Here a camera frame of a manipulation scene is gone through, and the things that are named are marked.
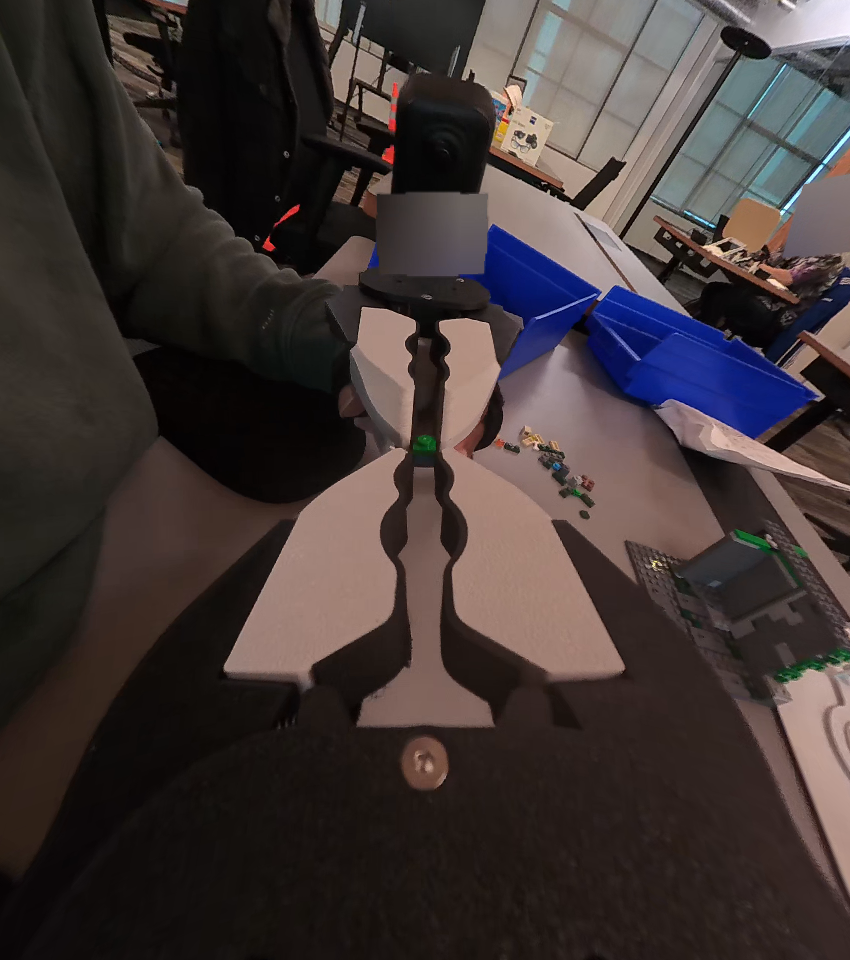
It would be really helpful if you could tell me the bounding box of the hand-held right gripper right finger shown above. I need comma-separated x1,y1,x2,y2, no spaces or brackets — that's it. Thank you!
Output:
436,448,627,685

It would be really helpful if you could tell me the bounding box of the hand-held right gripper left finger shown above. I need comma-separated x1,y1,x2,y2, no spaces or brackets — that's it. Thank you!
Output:
223,447,412,685

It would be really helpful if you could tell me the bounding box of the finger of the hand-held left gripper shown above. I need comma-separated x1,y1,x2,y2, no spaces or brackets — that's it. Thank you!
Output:
350,305,432,451
431,316,506,450

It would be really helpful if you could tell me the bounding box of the person's left forearm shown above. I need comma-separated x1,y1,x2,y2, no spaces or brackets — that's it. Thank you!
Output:
116,168,357,396

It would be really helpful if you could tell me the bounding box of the grey desk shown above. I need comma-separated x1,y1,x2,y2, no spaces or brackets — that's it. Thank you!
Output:
0,159,850,960

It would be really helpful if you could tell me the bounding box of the person's left hand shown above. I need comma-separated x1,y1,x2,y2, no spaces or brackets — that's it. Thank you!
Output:
337,379,508,461

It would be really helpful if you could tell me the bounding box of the blue storage bin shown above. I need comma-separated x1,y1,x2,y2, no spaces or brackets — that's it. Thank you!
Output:
367,223,600,381
584,285,821,441

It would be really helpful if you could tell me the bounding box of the scatter of small loose bricks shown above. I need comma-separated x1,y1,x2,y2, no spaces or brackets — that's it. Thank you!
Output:
492,425,598,522

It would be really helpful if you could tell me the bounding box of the black honeycomb wrist rest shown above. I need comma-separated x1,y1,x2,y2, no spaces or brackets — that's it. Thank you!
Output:
132,347,368,505

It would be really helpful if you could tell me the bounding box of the black office chair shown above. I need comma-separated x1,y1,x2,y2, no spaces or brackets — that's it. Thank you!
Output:
301,131,396,275

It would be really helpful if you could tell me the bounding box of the wooden side table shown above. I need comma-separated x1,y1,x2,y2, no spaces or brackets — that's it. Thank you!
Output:
486,144,567,192

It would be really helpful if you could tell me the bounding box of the white box with glasses print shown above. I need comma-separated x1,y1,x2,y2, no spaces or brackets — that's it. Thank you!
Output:
496,105,555,164

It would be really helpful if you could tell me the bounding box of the grey brick model on baseplate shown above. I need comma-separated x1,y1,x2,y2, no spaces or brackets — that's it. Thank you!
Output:
626,519,850,706

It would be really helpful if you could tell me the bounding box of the black jacket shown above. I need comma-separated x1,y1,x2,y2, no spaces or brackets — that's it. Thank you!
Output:
179,0,337,250

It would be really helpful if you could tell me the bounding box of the white paper sheet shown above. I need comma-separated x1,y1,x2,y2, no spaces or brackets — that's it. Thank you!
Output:
653,399,850,498

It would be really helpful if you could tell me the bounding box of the large black screen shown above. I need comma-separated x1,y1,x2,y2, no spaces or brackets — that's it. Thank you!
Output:
338,0,487,76

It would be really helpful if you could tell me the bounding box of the person's torso in green sweatshirt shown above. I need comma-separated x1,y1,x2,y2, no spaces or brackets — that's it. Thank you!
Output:
0,0,197,796

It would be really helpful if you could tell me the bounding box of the black floor lamp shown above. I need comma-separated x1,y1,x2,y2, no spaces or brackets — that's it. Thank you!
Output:
618,24,772,240

